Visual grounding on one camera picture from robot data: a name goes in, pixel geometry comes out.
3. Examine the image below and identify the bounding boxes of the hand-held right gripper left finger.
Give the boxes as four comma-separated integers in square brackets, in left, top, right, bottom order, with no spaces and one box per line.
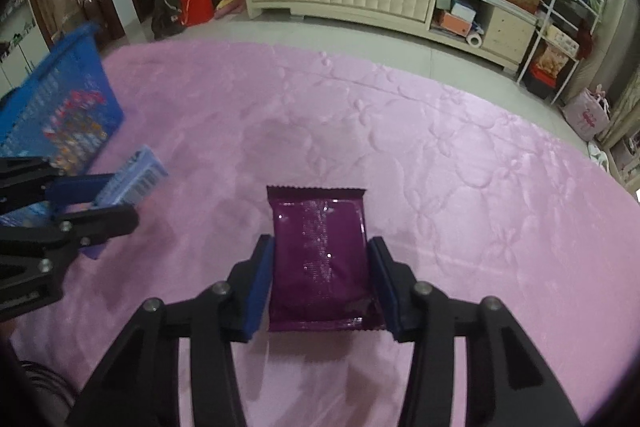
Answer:
[67,234,276,427]

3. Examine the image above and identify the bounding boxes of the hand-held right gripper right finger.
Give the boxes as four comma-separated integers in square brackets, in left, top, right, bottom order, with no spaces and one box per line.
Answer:
[369,236,581,427]

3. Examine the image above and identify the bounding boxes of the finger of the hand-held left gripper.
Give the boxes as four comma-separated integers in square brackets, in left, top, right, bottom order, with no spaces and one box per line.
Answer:
[0,157,118,212]
[0,204,140,323]

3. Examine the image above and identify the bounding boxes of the blue purple snack packet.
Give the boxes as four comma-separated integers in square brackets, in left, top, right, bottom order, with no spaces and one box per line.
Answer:
[0,146,169,228]

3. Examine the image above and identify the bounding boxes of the dark purple snack packet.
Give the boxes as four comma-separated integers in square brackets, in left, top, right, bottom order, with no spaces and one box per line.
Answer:
[266,186,386,332]

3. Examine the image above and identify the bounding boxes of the blue plastic basket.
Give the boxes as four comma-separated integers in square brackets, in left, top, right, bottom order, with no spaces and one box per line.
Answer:
[0,23,125,172]

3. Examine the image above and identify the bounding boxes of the white shelf cabinet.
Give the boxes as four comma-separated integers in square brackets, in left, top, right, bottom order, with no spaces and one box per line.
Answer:
[0,0,51,98]

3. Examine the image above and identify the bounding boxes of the black bag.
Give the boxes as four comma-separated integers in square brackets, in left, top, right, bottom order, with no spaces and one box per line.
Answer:
[151,0,183,40]

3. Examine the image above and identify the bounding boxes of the red bucket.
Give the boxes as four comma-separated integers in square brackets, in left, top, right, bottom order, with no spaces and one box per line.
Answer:
[179,0,216,26]

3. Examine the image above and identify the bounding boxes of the white slippers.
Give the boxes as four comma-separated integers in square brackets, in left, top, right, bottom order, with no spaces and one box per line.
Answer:
[587,142,609,168]

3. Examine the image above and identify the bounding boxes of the pink shopping bag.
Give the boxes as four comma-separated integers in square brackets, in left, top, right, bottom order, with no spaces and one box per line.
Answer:
[562,87,612,142]

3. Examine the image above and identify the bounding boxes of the orange box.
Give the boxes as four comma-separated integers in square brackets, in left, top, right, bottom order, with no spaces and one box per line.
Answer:
[440,13,473,36]

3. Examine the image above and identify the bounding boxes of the white metal rack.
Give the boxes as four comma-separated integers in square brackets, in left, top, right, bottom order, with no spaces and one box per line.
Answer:
[517,0,606,105]

